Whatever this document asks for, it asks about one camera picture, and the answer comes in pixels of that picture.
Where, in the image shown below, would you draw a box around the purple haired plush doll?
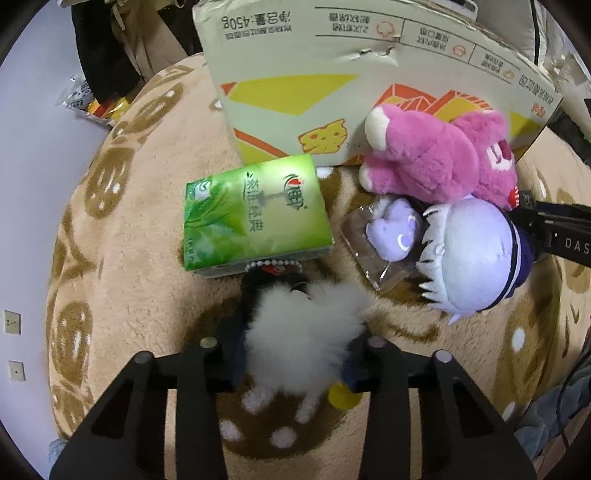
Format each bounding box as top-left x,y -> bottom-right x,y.
416,196 -> 536,324

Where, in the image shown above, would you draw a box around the small purple toy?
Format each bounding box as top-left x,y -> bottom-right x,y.
341,195 -> 426,293

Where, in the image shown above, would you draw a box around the white fluffy plush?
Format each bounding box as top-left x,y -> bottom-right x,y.
245,281 -> 373,396

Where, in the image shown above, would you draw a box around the beige patterned carpet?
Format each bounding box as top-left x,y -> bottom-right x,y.
46,55 -> 590,479

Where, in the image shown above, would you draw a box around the pink plush bear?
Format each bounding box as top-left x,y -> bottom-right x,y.
359,104 -> 519,211

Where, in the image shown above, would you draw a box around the green tissue pack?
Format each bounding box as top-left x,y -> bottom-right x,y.
183,154 -> 335,278

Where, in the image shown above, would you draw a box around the cardboard box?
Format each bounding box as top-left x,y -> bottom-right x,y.
192,1 -> 562,166

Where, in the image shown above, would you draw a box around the snack bags on floor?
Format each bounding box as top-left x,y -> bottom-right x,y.
55,73 -> 131,128

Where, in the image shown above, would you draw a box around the beige coat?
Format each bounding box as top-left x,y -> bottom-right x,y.
105,1 -> 187,82

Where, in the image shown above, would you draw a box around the wall socket lower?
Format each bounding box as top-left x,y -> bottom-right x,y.
8,360 -> 26,382

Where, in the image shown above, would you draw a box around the wall socket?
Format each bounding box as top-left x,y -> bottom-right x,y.
8,360 -> 26,382
3,310 -> 21,335

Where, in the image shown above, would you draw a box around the wall socket upper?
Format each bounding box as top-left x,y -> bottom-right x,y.
3,310 -> 21,335

